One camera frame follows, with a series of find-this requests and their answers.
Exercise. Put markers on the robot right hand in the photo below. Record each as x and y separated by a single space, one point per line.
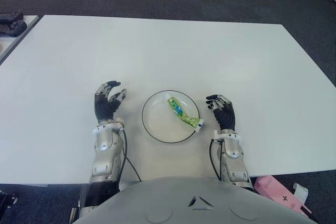
227 116

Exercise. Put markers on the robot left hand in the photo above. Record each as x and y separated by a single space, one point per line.
103 108

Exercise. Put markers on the robot left arm silver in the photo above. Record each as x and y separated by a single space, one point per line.
105 155

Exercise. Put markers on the robot right arm silver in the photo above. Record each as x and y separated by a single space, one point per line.
233 155

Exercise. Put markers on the white plate black rim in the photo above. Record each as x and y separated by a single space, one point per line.
160 124

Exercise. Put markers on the pink cardboard box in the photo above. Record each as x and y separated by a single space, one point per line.
275 192

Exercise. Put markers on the grey robot torso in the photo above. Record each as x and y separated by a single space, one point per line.
194 203

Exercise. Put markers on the white paper roll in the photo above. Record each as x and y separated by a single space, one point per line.
301 191

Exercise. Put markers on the white side table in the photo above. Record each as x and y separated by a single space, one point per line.
25 28

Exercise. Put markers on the black game controller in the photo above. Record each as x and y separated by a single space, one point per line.
13 28
10 16

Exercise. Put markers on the black caster wheel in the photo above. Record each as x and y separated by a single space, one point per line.
6 200

